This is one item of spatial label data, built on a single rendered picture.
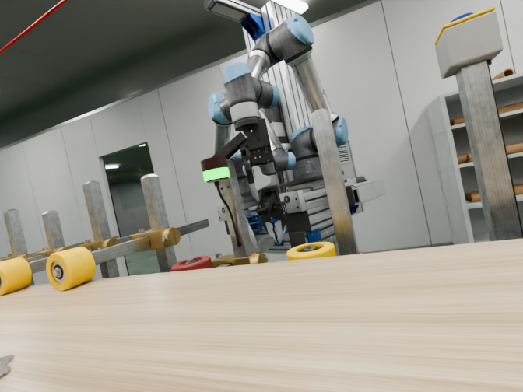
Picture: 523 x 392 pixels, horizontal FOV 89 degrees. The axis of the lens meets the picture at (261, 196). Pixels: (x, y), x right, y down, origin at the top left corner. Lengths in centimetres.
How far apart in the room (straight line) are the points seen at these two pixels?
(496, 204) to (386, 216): 279
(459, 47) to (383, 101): 285
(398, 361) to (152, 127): 425
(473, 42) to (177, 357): 59
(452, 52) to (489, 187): 23
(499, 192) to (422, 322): 39
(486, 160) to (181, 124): 375
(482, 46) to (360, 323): 48
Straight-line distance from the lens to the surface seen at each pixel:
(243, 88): 74
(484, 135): 59
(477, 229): 358
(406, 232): 342
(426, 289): 28
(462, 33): 60
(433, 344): 21
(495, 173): 59
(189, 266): 54
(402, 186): 335
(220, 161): 61
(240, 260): 66
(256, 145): 70
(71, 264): 67
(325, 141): 57
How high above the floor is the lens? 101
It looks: level
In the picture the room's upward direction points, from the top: 12 degrees counter-clockwise
